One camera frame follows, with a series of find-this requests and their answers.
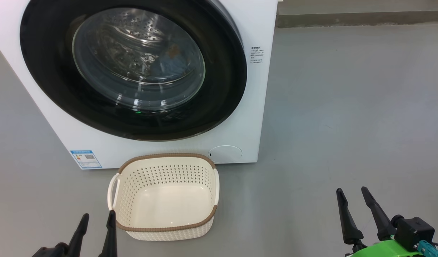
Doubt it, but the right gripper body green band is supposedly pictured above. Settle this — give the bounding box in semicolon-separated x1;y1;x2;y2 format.
347;239;420;257

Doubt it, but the right teal cable connector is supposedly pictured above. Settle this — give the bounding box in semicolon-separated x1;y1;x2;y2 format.
417;240;438;257

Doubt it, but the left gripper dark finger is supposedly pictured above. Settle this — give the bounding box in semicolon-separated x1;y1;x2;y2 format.
98;210;118;257
67;213;90;257

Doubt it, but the round white filter cover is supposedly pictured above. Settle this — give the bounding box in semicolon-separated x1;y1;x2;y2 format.
208;145;243;163

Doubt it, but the blue patterned clothing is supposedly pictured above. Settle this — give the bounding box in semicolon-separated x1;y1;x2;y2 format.
148;43;202;83

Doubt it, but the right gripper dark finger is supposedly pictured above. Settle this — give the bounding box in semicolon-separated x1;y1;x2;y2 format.
360;186;397;241
335;188;364;245

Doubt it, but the cream perforated laundry basket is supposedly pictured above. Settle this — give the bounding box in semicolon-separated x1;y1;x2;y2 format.
107;153;220;242

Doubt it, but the blue energy label sticker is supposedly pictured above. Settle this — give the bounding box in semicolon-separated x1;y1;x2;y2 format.
70;150;103;170

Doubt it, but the black washer door glass bowl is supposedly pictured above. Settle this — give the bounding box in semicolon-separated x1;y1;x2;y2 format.
19;0;248;142

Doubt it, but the white front-load washing machine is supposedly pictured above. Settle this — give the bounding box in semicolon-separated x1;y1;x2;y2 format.
0;0;279;170

